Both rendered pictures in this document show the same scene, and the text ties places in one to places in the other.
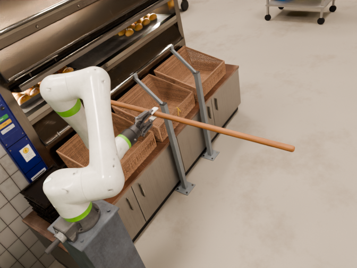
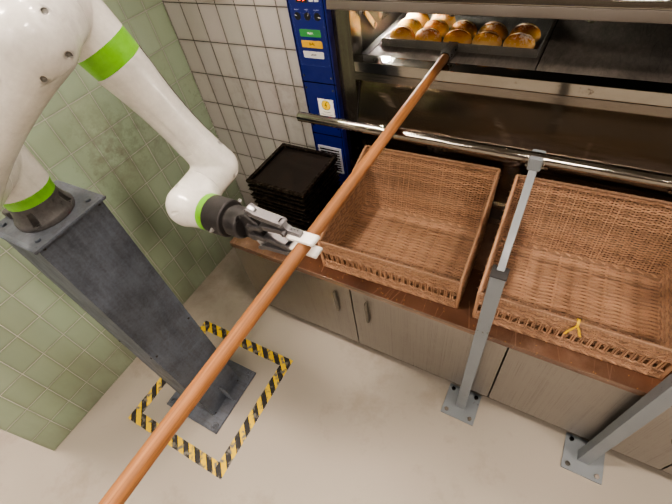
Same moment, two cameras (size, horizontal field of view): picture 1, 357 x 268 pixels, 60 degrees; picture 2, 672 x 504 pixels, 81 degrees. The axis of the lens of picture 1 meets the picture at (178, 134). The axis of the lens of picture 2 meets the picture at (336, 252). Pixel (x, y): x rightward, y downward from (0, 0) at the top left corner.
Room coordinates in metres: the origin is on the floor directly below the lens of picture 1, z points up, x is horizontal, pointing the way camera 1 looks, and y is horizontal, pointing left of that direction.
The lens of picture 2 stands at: (1.51, -0.48, 1.81)
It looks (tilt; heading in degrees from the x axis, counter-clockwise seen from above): 48 degrees down; 85
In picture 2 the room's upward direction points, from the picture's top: 11 degrees counter-clockwise
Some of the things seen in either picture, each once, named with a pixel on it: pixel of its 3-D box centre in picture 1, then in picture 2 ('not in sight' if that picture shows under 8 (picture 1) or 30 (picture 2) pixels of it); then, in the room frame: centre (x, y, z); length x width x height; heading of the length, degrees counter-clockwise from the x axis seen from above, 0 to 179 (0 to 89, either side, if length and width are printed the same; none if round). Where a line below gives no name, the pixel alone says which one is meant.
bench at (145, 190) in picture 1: (159, 150); (511, 323); (2.24, 0.22, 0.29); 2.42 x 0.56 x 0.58; 137
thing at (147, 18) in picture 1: (122, 22); not in sight; (3.24, 0.28, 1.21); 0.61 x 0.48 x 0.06; 47
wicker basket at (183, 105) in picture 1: (154, 105); (581, 265); (2.35, 0.14, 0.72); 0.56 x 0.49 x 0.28; 139
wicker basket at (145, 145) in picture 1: (109, 148); (407, 219); (1.90, 0.55, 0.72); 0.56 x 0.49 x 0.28; 139
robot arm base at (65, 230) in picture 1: (70, 224); (26, 199); (0.82, 0.50, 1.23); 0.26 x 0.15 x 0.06; 138
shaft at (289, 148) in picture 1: (146, 111); (318, 226); (1.54, 0.15, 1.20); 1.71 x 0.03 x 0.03; 47
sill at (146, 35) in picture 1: (114, 57); (640, 92); (2.53, 0.37, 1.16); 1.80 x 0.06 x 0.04; 137
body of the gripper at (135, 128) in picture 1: (136, 129); (248, 224); (1.38, 0.22, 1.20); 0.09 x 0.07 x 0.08; 138
